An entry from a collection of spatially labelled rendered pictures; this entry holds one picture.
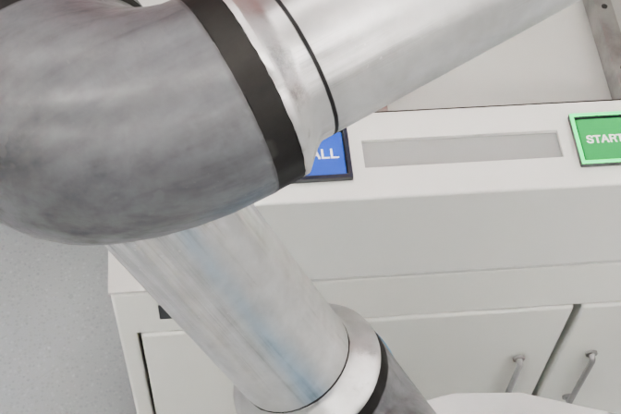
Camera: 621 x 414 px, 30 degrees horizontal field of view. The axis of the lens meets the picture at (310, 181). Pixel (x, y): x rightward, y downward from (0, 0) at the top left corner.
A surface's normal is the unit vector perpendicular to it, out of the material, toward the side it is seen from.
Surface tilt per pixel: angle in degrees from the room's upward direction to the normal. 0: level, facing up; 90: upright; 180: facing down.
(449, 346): 90
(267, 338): 71
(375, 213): 90
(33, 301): 0
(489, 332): 90
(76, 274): 0
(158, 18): 21
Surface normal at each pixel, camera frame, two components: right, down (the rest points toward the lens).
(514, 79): 0.04, -0.56
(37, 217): -0.29, 0.73
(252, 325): 0.41, 0.54
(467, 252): 0.09, 0.83
